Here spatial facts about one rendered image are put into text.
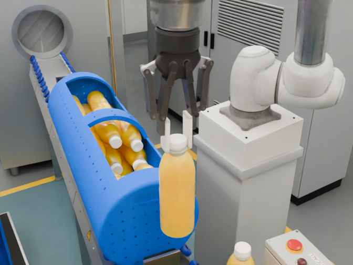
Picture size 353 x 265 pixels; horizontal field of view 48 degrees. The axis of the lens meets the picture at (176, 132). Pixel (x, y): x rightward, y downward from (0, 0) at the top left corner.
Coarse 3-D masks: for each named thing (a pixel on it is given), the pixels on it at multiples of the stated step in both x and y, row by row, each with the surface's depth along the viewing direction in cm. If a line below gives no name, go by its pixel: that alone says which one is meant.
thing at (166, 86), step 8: (176, 64) 67; (168, 80) 69; (160, 88) 72; (168, 88) 70; (160, 96) 72; (168, 96) 71; (160, 104) 72; (168, 104) 71; (160, 112) 72; (160, 120) 72
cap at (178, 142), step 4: (172, 136) 77; (176, 136) 77; (180, 136) 77; (184, 136) 77; (172, 140) 76; (176, 140) 76; (180, 140) 76; (184, 140) 76; (172, 144) 75; (176, 144) 75; (180, 144) 75; (184, 144) 76; (172, 148) 76; (176, 148) 75; (180, 148) 76; (184, 148) 76
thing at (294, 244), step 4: (288, 240) 99; (292, 240) 99; (296, 240) 99; (288, 244) 97; (292, 244) 97; (296, 244) 97; (300, 244) 97; (292, 248) 96; (296, 248) 96; (300, 248) 96
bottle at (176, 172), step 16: (176, 160) 76; (192, 160) 78; (160, 176) 79; (176, 176) 76; (192, 176) 78; (160, 192) 81; (176, 192) 78; (192, 192) 80; (160, 208) 83; (176, 208) 80; (192, 208) 82; (160, 224) 85; (176, 224) 82; (192, 224) 84
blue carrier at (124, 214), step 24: (72, 120) 138; (96, 120) 131; (72, 144) 130; (96, 144) 119; (144, 144) 146; (72, 168) 127; (96, 168) 111; (96, 192) 106; (120, 192) 99; (144, 192) 100; (96, 216) 102; (120, 216) 100; (144, 216) 103; (120, 240) 103; (144, 240) 107; (168, 240) 110; (120, 264) 107
